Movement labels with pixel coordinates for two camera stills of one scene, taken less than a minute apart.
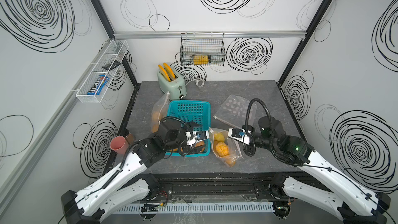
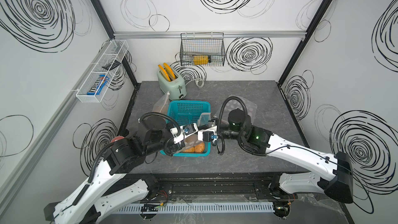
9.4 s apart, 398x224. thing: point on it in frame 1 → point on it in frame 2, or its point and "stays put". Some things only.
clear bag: (225, 147) → (195, 144)
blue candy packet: (97, 87) stays put
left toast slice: (164, 72) stays put
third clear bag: (235, 110) stays put
